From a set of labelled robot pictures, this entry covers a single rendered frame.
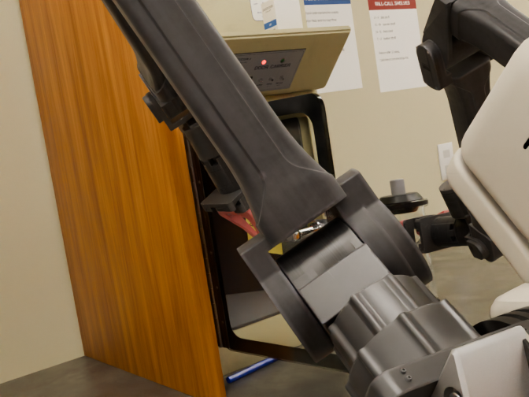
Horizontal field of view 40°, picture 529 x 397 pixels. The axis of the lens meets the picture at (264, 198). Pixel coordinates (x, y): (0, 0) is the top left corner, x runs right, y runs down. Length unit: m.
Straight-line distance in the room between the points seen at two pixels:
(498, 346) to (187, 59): 0.27
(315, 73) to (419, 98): 0.98
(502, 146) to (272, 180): 0.16
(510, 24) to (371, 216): 0.48
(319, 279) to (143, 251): 0.79
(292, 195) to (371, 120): 1.65
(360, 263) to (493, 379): 0.12
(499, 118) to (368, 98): 1.63
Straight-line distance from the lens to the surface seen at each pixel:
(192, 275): 1.13
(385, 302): 0.45
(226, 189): 0.98
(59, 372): 1.53
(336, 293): 0.47
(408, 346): 0.42
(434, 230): 1.37
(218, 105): 0.49
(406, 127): 2.24
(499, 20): 0.94
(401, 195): 1.42
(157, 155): 1.14
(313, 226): 1.03
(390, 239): 0.49
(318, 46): 1.31
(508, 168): 0.52
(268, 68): 1.27
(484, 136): 0.53
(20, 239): 1.56
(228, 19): 1.32
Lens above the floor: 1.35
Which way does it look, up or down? 5 degrees down
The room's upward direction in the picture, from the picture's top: 9 degrees counter-clockwise
